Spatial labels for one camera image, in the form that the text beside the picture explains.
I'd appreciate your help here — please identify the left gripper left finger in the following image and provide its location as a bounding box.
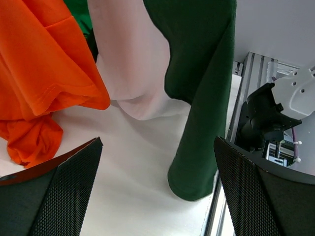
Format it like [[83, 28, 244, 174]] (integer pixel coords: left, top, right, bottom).
[[0, 138, 102, 236]]

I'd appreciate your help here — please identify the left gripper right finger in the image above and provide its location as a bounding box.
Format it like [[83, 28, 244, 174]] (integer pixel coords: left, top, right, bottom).
[[214, 137, 315, 236]]

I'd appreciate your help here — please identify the orange t shirt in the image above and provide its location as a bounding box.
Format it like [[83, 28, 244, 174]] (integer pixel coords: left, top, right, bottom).
[[0, 0, 110, 168]]

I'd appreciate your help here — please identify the dark green pink raglan shirt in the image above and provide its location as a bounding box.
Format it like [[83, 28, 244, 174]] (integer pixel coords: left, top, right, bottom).
[[88, 0, 237, 201]]

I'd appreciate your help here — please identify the bright green t shirt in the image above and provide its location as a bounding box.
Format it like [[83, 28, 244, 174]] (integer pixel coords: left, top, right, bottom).
[[64, 0, 93, 39]]

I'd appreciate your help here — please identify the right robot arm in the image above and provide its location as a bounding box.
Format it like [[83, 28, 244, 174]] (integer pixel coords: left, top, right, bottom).
[[236, 83, 302, 151]]

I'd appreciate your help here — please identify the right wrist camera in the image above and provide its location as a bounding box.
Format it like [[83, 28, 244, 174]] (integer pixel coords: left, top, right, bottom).
[[272, 63, 315, 120]]

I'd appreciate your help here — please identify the aluminium frame rail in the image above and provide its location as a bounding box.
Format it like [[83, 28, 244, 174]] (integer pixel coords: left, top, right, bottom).
[[200, 51, 302, 236]]

